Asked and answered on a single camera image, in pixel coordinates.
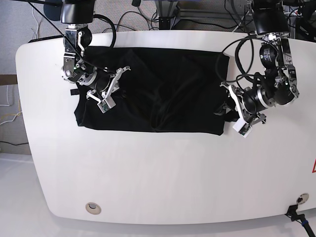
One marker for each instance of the beige table grommet left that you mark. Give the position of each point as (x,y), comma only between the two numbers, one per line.
(93,208)

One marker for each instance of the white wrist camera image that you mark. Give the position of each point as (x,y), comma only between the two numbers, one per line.
(242,127)
(106,104)

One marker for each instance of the aluminium frame post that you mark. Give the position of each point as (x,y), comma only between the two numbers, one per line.
(167,13)

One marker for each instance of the metal table grommet right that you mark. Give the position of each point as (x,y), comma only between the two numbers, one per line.
(302,198)

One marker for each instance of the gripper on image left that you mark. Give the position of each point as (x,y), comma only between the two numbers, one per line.
(100,83)

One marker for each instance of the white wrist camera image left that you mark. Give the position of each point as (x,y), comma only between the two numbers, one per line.
(106,104)

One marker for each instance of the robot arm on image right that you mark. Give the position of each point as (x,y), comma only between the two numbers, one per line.
(279,78)

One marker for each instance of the black T-shirt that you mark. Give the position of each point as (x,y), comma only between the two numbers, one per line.
(167,90)

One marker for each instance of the dark blue round stand base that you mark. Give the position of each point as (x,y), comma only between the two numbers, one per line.
(52,9)

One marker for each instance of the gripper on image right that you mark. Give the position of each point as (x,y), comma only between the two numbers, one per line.
(252,102)

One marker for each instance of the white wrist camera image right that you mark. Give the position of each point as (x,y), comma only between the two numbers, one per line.
(242,127)

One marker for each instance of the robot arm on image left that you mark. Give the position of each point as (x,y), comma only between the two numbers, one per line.
(77,14)

